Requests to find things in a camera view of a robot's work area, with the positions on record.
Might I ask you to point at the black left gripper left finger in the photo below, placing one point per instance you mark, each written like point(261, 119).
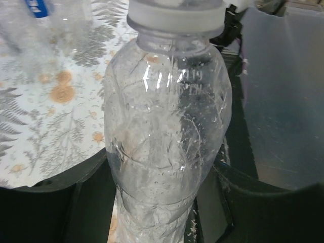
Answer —
point(73, 206)

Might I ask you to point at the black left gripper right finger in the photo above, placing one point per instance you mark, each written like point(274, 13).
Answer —
point(234, 207)

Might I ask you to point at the clear plastic bottle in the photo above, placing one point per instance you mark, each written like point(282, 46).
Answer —
point(167, 107)

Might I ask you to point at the clear bottle blue label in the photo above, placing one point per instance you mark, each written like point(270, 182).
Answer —
point(40, 8)

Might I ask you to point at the blue white bottle cap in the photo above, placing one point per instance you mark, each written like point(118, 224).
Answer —
point(178, 17)

